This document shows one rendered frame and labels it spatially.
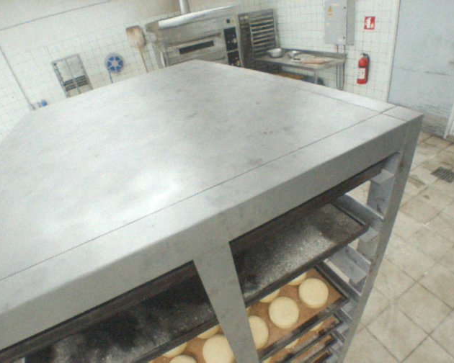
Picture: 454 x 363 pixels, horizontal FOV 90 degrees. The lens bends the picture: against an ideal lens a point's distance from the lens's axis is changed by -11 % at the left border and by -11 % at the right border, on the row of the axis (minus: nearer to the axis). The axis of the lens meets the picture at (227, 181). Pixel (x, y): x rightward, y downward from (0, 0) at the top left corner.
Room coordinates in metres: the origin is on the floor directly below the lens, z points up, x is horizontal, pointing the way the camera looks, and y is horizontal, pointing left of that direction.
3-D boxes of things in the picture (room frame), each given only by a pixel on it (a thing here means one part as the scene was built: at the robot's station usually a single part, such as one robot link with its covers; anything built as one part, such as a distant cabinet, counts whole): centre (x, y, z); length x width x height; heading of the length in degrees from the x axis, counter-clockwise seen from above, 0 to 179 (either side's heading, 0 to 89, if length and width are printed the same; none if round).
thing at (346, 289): (0.49, -0.05, 1.50); 0.64 x 0.03 x 0.03; 20
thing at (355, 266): (0.49, -0.05, 1.59); 0.64 x 0.03 x 0.03; 20
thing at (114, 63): (5.54, 1.71, 1.10); 0.41 x 0.17 x 1.10; 110
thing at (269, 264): (0.41, 0.13, 1.68); 0.60 x 0.40 x 0.02; 20
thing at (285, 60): (5.18, -1.81, 0.49); 1.90 x 0.72 x 0.98; 20
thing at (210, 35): (5.58, 0.03, 1.00); 1.56 x 1.20 x 2.01; 110
